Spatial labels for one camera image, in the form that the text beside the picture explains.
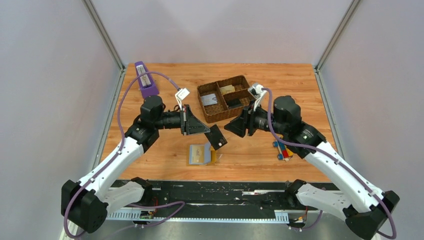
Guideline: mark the black card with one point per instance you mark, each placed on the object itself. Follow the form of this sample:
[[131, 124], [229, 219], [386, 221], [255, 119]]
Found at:
[[215, 137]]

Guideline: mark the aluminium frame rail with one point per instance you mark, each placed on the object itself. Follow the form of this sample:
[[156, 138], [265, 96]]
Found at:
[[234, 202]]

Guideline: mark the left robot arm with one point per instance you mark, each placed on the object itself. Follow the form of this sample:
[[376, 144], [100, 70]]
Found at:
[[112, 169]]

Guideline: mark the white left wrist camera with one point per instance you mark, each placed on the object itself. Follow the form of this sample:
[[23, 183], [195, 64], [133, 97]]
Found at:
[[180, 95]]

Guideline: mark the silver card in basket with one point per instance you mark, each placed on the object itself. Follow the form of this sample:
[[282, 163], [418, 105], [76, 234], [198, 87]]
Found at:
[[209, 99]]

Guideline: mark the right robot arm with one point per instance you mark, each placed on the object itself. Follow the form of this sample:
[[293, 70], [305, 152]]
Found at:
[[361, 205]]

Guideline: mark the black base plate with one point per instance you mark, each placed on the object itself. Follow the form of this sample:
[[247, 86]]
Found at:
[[220, 201]]

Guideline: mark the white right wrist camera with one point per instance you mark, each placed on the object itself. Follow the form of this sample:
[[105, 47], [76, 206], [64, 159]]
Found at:
[[256, 90]]

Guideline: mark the brown wicker divided basket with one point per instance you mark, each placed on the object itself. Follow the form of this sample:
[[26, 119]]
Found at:
[[229, 105]]

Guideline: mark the gold card in basket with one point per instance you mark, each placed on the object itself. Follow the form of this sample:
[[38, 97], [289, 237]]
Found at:
[[227, 89]]

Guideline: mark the purple metronome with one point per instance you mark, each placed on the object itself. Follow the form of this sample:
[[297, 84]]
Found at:
[[147, 85]]

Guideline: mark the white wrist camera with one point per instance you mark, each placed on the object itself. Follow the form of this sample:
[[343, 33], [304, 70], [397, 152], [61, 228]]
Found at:
[[256, 90], [180, 95]]

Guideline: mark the gold card in holder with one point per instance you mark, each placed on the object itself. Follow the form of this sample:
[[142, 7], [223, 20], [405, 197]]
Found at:
[[197, 154]]

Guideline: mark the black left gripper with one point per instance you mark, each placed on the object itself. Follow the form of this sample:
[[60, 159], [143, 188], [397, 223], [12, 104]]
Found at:
[[189, 124]]

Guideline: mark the colourful toy block truck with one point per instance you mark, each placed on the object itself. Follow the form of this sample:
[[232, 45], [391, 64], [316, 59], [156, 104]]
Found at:
[[284, 154]]

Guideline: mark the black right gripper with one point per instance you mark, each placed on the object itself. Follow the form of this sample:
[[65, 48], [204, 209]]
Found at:
[[237, 125]]

